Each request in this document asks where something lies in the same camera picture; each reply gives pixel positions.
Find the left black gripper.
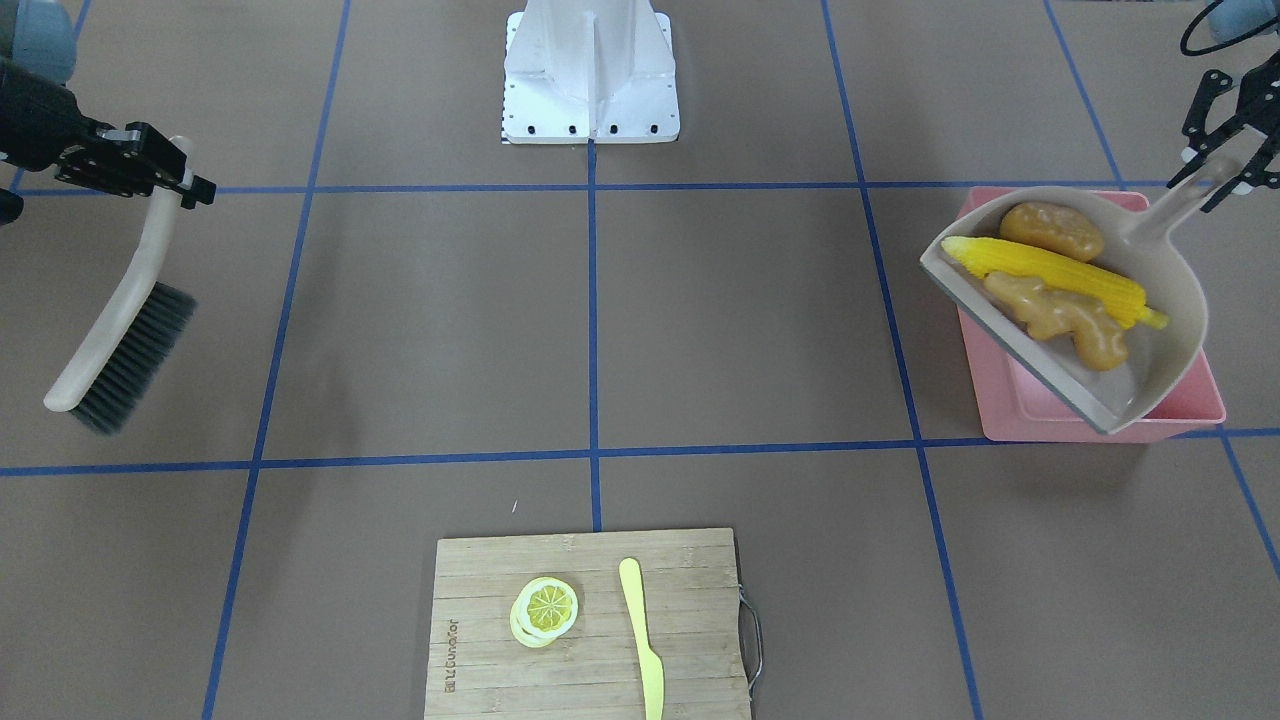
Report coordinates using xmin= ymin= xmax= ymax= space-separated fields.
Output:
xmin=1180 ymin=53 xmax=1279 ymax=213

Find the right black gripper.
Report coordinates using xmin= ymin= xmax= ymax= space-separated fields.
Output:
xmin=1 ymin=60 xmax=218 ymax=209

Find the beige hand brush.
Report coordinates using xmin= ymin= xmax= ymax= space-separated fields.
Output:
xmin=44 ymin=190 xmax=197 ymax=436

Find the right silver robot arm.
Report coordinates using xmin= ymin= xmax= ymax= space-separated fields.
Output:
xmin=1 ymin=1 xmax=218 ymax=209

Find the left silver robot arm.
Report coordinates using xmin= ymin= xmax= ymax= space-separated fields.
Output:
xmin=1166 ymin=1 xmax=1279 ymax=214

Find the pink plastic bin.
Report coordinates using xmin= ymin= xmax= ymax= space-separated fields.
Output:
xmin=920 ymin=181 xmax=1225 ymax=443

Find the toy potato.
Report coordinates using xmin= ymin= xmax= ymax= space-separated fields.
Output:
xmin=998 ymin=201 xmax=1106 ymax=263

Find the yellow toy corn cob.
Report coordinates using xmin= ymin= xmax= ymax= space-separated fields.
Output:
xmin=940 ymin=236 xmax=1170 ymax=331

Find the toy ginger root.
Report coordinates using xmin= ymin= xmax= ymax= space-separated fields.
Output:
xmin=983 ymin=272 xmax=1130 ymax=372

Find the yellow lemon slice toy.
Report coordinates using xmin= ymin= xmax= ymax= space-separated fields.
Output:
xmin=509 ymin=577 xmax=580 ymax=650

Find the bamboo cutting board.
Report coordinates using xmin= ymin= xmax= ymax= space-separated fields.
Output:
xmin=424 ymin=528 xmax=753 ymax=719

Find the yellow plastic knife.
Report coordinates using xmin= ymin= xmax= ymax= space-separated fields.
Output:
xmin=618 ymin=557 xmax=666 ymax=719

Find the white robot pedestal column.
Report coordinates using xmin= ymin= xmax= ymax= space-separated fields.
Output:
xmin=500 ymin=1 xmax=681 ymax=145

